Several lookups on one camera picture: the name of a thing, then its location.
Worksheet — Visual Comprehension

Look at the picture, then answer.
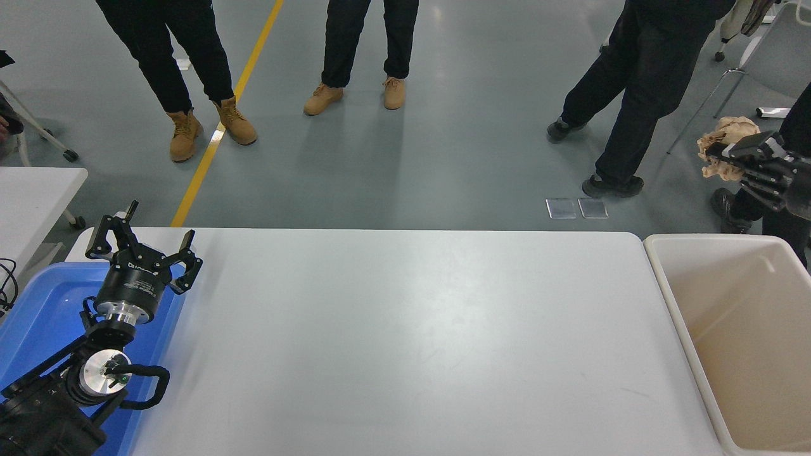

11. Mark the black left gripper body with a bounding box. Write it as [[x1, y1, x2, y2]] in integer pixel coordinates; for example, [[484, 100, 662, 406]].
[[95, 253, 173, 316]]

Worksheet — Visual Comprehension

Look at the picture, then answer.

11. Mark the tan paper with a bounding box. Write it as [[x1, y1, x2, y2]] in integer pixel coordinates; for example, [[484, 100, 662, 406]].
[[697, 116, 761, 181]]

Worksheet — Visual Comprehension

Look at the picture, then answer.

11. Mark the person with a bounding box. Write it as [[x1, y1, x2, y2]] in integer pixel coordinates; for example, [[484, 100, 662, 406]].
[[547, 0, 737, 198], [95, 0, 259, 163], [0, 49, 25, 137], [303, 0, 420, 116], [710, 82, 811, 268]]

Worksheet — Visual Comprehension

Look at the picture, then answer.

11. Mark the blue plastic tray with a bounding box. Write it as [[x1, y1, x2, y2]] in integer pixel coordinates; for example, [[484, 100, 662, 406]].
[[0, 261, 188, 456]]

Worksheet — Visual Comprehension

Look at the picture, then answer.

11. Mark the white shell chair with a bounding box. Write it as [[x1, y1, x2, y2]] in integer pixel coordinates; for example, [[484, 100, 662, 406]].
[[667, 0, 811, 156]]

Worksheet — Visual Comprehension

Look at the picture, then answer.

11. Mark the white side table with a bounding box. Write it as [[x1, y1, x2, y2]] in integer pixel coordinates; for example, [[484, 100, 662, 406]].
[[0, 167, 89, 279]]

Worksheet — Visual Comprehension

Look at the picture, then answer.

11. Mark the beige hanging jacket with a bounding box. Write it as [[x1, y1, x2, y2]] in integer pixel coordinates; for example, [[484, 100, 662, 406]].
[[721, 0, 777, 44]]

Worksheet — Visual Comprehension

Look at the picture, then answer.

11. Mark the white-framed rolling chair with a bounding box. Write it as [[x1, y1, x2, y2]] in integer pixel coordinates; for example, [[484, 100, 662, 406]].
[[0, 79, 82, 168]]

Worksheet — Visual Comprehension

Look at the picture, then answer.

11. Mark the large pale bin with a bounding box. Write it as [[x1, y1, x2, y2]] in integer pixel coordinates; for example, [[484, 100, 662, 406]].
[[643, 233, 811, 456]]

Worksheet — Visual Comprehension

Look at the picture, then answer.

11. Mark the black cable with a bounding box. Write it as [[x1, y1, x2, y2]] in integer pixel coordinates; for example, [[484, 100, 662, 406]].
[[0, 256, 18, 317]]

